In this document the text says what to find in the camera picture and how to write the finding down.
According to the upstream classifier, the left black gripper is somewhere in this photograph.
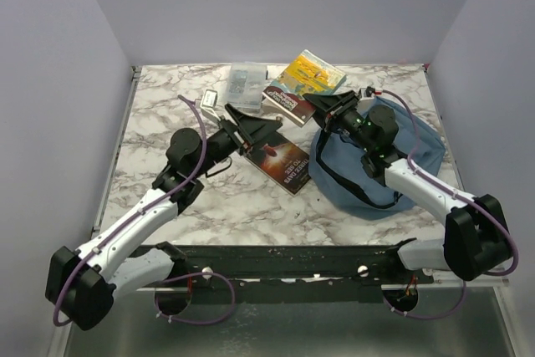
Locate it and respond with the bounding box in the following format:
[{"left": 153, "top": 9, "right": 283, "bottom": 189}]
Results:
[{"left": 192, "top": 104, "right": 281, "bottom": 178}]

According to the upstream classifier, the blue student backpack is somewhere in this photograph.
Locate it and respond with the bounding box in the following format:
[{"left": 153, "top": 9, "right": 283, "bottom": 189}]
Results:
[{"left": 308, "top": 97, "right": 446, "bottom": 220}]

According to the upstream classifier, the aluminium frame rail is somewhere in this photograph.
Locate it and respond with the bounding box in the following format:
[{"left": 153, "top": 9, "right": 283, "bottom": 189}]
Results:
[{"left": 137, "top": 273, "right": 509, "bottom": 291}]

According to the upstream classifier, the yellow blue paperback book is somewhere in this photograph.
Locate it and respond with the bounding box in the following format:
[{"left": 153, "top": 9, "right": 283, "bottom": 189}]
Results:
[{"left": 261, "top": 48, "right": 348, "bottom": 128}]

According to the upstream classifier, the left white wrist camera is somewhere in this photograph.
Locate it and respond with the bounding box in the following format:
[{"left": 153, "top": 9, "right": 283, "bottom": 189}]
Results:
[{"left": 200, "top": 89, "right": 219, "bottom": 124}]

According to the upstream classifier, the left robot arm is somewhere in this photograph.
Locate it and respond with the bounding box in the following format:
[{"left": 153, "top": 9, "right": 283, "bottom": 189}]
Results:
[{"left": 45, "top": 105, "right": 283, "bottom": 330}]

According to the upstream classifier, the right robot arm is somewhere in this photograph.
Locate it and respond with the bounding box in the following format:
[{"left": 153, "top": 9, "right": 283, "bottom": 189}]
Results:
[{"left": 304, "top": 91, "right": 519, "bottom": 283}]

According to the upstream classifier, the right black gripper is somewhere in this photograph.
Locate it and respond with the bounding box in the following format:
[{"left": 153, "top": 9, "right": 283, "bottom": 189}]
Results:
[{"left": 302, "top": 90, "right": 375, "bottom": 154}]

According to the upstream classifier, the dark Three Days book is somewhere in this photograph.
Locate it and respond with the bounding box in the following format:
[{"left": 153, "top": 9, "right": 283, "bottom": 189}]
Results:
[{"left": 246, "top": 131, "right": 310, "bottom": 196}]

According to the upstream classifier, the clear plastic storage box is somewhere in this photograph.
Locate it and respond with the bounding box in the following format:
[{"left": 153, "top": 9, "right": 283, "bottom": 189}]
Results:
[{"left": 222, "top": 63, "right": 268, "bottom": 113}]

